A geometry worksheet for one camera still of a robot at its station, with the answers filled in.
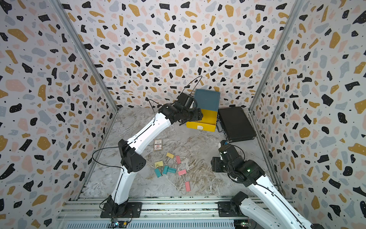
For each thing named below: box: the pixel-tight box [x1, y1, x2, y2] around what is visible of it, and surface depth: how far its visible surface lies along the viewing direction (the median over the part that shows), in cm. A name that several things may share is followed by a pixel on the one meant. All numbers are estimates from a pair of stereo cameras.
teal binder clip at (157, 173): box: [154, 168, 162, 178], surface depth 87 cm
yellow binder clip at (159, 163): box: [154, 160, 164, 168], surface depth 91 cm
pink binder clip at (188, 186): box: [184, 180, 192, 192], surface depth 83 cm
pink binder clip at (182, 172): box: [177, 169, 187, 176], surface depth 89 cm
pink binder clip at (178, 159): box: [175, 155, 182, 165], surface depth 94 cm
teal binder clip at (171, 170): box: [166, 166, 177, 174], surface depth 90 cm
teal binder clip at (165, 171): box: [162, 165, 169, 175], surface depth 89 cm
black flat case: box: [218, 106, 257, 142], surface depth 106 cm
